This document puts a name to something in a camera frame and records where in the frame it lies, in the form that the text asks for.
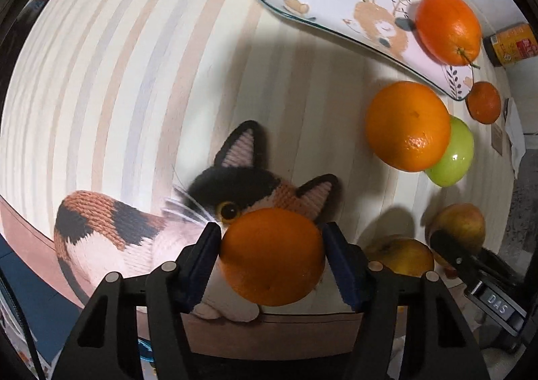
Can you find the large orange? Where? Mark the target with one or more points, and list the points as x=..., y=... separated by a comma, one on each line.
x=450, y=31

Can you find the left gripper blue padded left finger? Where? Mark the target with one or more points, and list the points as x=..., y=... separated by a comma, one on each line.
x=196, y=263

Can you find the striped cat table cloth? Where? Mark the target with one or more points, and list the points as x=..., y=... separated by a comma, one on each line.
x=128, y=125

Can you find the crumpled white paper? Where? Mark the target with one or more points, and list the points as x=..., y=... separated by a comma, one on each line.
x=514, y=130

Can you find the small dark orange fruit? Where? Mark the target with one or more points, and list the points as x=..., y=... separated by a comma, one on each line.
x=484, y=103

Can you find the green apple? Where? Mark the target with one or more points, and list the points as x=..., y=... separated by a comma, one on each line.
x=457, y=159

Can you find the brownish apple front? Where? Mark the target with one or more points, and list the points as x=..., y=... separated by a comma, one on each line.
x=401, y=254

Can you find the blue kitchen cabinet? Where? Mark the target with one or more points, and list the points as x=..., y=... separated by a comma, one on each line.
x=49, y=314

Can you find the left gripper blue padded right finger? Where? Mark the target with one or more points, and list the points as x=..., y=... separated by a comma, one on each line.
x=347, y=266

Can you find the dark soy sauce bottle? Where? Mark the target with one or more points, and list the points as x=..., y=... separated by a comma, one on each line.
x=515, y=43

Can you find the small brown coaster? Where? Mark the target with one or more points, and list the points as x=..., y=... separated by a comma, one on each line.
x=497, y=138

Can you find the brownish apple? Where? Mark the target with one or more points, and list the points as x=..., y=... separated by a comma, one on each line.
x=401, y=254
x=464, y=222

